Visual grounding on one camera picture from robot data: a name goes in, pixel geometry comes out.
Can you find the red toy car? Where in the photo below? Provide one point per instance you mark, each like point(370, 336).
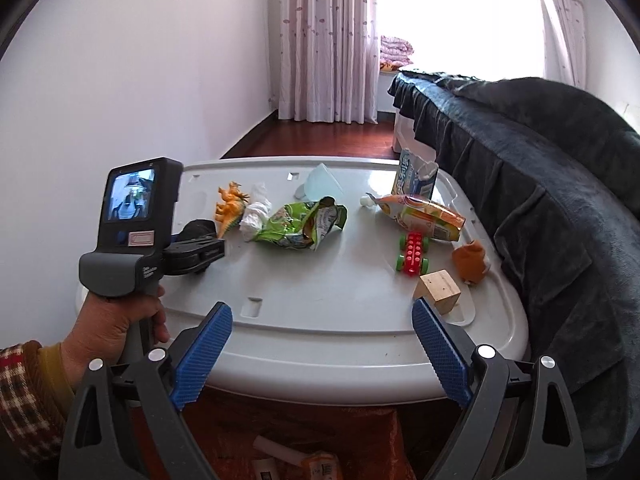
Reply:
point(412, 255)

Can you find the white bedding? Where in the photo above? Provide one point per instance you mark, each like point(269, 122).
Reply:
point(632, 117)

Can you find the person's left forearm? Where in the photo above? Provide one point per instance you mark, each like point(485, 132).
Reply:
point(27, 395)

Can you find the white bed frame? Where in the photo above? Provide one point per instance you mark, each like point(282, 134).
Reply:
point(405, 132)

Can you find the small orange carton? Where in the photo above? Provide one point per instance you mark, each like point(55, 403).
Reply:
point(320, 467)

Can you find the translucent plastic cup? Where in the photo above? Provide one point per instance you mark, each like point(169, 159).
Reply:
point(320, 182)

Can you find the torn blue white carton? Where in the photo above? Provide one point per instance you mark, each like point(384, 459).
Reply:
point(407, 175)

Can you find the wooden block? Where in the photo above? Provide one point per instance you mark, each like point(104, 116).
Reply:
point(440, 291)

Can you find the pink patterned curtain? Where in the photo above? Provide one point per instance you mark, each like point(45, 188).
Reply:
point(560, 20)
point(325, 35)

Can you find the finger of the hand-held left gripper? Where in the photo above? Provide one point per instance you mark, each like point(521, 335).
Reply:
point(197, 255)

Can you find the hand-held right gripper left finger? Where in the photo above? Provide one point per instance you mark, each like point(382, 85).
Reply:
point(200, 355)

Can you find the folded pink blankets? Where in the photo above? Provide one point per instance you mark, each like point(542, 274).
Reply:
point(397, 50)

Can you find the person's left hand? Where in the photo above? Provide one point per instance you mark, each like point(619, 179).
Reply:
point(107, 327)

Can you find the orange plush toy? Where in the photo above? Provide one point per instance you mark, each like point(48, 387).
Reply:
point(470, 262)

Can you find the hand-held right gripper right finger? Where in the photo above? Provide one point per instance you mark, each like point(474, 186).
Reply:
point(441, 350)

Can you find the orange juice pouch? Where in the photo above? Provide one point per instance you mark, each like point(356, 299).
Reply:
point(425, 215)

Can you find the crumpled white tissue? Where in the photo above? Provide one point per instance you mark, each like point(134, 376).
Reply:
point(255, 216)

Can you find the orange dinosaur toy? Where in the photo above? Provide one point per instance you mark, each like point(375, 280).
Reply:
point(230, 210)

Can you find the green snack bag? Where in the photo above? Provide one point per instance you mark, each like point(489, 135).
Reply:
point(285, 225)

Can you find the white tube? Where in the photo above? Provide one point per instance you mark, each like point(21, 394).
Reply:
point(275, 450)

